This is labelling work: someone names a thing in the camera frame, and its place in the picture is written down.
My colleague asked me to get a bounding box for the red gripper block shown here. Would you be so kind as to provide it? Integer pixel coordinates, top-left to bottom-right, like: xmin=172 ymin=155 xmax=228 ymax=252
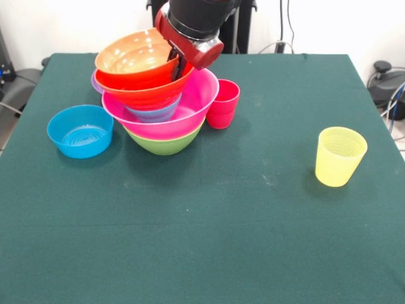
xmin=154 ymin=6 xmax=225 ymax=82

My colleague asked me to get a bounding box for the large magenta bowl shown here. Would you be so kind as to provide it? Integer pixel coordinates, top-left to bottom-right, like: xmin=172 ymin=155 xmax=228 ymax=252
xmin=101 ymin=68 xmax=220 ymax=141

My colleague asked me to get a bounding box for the orange bowl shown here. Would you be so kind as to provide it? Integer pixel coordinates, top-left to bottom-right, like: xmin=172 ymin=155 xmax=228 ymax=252
xmin=94 ymin=27 xmax=190 ymax=92
xmin=92 ymin=68 xmax=196 ymax=111

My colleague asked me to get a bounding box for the small cyan bowl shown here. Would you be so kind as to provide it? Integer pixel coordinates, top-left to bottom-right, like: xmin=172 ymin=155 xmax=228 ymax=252
xmin=125 ymin=94 xmax=184 ymax=124

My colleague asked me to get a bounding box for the yellow cup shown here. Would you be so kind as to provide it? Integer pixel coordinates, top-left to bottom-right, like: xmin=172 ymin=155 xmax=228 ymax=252
xmin=315 ymin=126 xmax=368 ymax=187

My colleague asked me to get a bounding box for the red cup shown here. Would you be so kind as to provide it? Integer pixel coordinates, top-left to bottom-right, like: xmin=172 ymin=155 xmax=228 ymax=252
xmin=206 ymin=79 xmax=240 ymax=130

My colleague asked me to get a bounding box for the purple bowl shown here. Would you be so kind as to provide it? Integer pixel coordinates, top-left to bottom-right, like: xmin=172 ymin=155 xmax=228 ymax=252
xmin=90 ymin=75 xmax=105 ymax=95

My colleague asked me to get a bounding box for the green bowl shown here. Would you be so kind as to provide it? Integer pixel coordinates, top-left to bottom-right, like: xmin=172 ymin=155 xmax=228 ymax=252
xmin=123 ymin=120 xmax=206 ymax=156

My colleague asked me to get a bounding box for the straight-sided blue bowl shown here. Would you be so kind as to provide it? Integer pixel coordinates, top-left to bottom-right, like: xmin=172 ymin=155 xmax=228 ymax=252
xmin=46 ymin=104 xmax=115 ymax=160

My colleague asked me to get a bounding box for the black computer box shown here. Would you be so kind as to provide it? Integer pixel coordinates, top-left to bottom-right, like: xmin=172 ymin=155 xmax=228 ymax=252
xmin=0 ymin=27 xmax=16 ymax=86

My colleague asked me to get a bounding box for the dark green table cloth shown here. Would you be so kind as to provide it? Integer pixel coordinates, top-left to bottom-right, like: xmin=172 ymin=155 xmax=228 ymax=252
xmin=0 ymin=52 xmax=405 ymax=304

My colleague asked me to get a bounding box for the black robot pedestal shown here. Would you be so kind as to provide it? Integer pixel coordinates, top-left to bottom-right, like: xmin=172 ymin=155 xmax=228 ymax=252
xmin=146 ymin=0 xmax=258 ymax=54

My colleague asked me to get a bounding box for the white cable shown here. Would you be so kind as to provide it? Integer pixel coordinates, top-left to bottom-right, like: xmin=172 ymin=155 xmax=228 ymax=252
xmin=258 ymin=0 xmax=297 ymax=55

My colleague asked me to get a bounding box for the black pedestal foot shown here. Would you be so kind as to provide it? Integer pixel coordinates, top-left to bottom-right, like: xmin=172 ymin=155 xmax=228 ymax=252
xmin=9 ymin=66 xmax=44 ymax=110
xmin=366 ymin=60 xmax=405 ymax=107

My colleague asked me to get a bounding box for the tangle of cables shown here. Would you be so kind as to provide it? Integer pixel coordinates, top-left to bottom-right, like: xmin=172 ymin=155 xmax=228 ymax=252
xmin=379 ymin=80 xmax=405 ymax=127

